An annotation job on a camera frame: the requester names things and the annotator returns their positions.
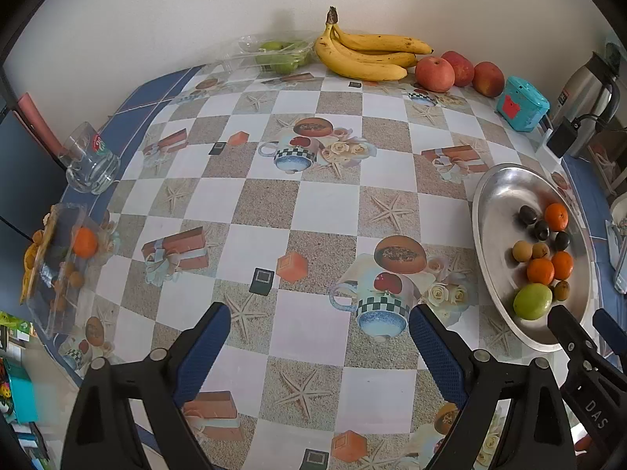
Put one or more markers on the large pale red apple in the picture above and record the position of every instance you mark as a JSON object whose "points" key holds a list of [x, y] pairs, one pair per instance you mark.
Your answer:
{"points": [[435, 73]]}

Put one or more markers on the yellow banana bunch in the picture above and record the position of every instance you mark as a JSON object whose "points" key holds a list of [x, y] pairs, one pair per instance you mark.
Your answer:
{"points": [[367, 61]]}

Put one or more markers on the orange mandarin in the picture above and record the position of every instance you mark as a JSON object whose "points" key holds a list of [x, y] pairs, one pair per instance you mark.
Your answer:
{"points": [[84, 242], [540, 271], [562, 264], [557, 217]]}

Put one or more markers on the dark avocado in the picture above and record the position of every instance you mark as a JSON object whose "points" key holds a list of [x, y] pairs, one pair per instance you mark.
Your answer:
{"points": [[541, 229]]}

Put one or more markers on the teal storage box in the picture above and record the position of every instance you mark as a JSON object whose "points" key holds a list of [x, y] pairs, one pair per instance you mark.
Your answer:
{"points": [[22, 396]]}

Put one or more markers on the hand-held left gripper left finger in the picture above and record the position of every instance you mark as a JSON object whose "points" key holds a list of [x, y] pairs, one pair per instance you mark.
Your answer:
{"points": [[203, 352]]}

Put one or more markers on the brown round fruit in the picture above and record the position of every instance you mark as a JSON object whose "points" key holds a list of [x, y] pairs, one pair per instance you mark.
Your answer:
{"points": [[561, 290], [522, 251], [540, 249]]}

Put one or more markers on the round metal plate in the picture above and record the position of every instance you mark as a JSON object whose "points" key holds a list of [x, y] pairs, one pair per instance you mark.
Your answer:
{"points": [[494, 245]]}

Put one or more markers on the clear plastic container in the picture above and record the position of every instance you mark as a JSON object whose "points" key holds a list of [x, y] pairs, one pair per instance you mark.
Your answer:
{"points": [[54, 313]]}

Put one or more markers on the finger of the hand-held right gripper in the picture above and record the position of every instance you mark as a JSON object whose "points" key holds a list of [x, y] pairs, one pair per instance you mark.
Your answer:
{"points": [[607, 325], [563, 323]]}

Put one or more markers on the shiny clear packet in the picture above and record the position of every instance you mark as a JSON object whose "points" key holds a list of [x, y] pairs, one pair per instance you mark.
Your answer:
{"points": [[618, 254]]}

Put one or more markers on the small teal box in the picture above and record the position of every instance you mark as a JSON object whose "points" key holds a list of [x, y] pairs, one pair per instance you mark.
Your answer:
{"points": [[521, 105]]}

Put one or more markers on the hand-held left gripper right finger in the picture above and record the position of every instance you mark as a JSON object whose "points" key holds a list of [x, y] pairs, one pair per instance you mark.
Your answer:
{"points": [[436, 352]]}

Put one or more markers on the steel thermos jug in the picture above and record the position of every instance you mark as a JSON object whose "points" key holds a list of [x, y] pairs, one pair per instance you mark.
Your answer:
{"points": [[585, 98]]}

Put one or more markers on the black power adapter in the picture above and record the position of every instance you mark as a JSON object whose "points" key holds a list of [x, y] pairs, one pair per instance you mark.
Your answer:
{"points": [[563, 137]]}

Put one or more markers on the cluster of small brown longans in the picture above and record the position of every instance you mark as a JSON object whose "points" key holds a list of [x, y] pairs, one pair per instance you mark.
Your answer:
{"points": [[73, 279]]}

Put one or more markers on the checkered printed tablecloth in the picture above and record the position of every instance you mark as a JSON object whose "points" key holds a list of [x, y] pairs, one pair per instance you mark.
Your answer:
{"points": [[294, 205]]}

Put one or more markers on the clear glass mug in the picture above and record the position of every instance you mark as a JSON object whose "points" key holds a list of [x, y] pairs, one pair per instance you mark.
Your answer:
{"points": [[93, 166]]}

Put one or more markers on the green mango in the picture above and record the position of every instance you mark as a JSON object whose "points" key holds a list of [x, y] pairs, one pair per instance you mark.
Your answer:
{"points": [[532, 301]]}

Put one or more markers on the clear bag of green fruit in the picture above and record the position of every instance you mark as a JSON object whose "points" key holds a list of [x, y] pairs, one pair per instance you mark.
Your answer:
{"points": [[279, 54]]}

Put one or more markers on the red flat board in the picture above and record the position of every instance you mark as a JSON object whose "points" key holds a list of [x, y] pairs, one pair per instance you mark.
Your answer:
{"points": [[41, 122]]}

